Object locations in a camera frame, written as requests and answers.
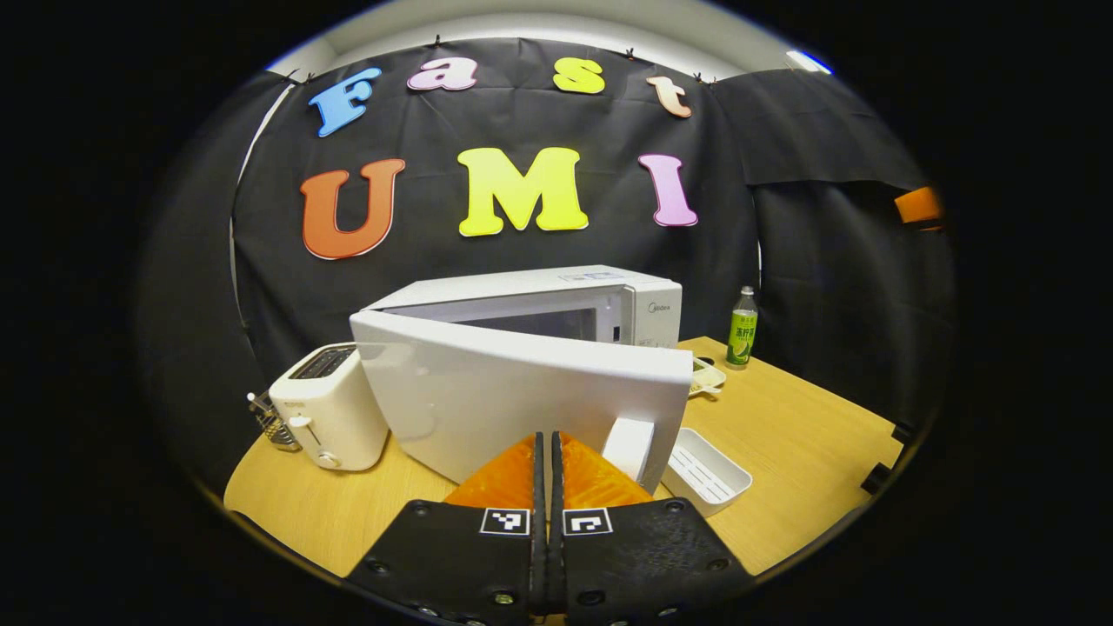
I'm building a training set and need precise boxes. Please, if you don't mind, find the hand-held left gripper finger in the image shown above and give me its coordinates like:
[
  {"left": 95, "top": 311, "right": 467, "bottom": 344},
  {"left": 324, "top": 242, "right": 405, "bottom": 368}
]
[
  {"left": 550, "top": 431, "right": 754, "bottom": 626},
  {"left": 343, "top": 432, "right": 550, "bottom": 626}
]

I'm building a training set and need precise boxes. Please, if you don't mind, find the white microwave oven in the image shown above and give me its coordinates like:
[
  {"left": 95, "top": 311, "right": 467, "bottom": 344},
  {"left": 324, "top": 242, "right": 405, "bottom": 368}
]
[{"left": 350, "top": 264, "right": 695, "bottom": 496}]

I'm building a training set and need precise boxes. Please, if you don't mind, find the black backdrop cloth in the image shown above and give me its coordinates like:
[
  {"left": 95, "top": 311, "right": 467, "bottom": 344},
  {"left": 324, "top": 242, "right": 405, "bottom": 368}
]
[{"left": 139, "top": 37, "right": 957, "bottom": 488}]

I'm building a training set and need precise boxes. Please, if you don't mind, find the white rectangular tray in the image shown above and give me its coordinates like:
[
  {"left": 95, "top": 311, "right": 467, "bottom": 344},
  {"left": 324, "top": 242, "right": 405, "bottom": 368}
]
[{"left": 660, "top": 426, "right": 755, "bottom": 519}]

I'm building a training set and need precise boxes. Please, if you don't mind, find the divided plate of grains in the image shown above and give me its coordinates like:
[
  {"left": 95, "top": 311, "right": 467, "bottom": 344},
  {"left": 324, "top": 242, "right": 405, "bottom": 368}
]
[{"left": 689, "top": 355, "right": 728, "bottom": 401}]

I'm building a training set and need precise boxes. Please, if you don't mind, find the white toaster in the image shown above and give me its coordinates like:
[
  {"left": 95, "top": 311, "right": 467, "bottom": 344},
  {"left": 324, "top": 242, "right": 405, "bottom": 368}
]
[{"left": 268, "top": 343, "right": 390, "bottom": 473}]

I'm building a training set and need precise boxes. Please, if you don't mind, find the green label drink bottle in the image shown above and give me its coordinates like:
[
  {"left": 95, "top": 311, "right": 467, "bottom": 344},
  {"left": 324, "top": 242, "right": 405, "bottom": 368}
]
[{"left": 726, "top": 285, "right": 760, "bottom": 370}]

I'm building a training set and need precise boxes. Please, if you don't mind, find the small wire basket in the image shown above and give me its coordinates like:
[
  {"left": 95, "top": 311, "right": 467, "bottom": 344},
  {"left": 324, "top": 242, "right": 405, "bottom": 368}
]
[{"left": 246, "top": 390, "right": 303, "bottom": 454}]

